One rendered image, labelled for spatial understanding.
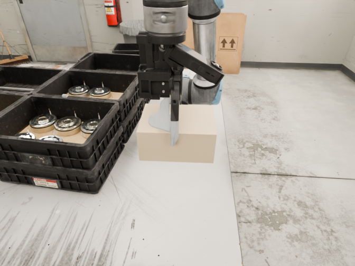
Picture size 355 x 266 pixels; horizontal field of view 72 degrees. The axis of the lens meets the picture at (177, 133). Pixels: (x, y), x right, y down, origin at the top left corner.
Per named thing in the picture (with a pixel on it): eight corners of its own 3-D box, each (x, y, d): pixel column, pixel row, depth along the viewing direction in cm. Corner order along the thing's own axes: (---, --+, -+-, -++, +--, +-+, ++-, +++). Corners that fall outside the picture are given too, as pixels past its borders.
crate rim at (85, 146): (120, 106, 100) (120, 101, 99) (86, 153, 76) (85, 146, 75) (31, 99, 106) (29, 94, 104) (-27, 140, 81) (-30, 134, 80)
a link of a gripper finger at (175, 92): (170, 121, 49) (171, 78, 49) (179, 121, 49) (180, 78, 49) (168, 120, 45) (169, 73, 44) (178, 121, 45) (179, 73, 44)
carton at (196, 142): (209, 131, 62) (212, 105, 58) (213, 163, 53) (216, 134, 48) (147, 129, 63) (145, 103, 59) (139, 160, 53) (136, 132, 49)
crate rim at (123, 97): (141, 78, 124) (141, 74, 123) (120, 106, 100) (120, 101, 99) (68, 73, 130) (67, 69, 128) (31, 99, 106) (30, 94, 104)
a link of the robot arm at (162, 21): (188, 1, 44) (187, 9, 37) (187, 28, 47) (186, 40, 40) (146, 1, 44) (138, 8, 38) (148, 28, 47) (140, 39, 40)
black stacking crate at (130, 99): (142, 95, 130) (140, 75, 123) (123, 126, 106) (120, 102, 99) (73, 90, 135) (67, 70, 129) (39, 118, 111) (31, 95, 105)
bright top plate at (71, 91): (93, 86, 128) (92, 85, 128) (82, 95, 120) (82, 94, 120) (75, 85, 130) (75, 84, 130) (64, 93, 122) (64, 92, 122)
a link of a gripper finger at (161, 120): (148, 145, 49) (150, 98, 49) (178, 145, 49) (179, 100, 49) (146, 145, 46) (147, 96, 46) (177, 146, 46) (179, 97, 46)
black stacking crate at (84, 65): (156, 74, 154) (155, 56, 148) (142, 95, 130) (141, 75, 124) (96, 70, 159) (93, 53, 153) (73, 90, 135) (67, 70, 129)
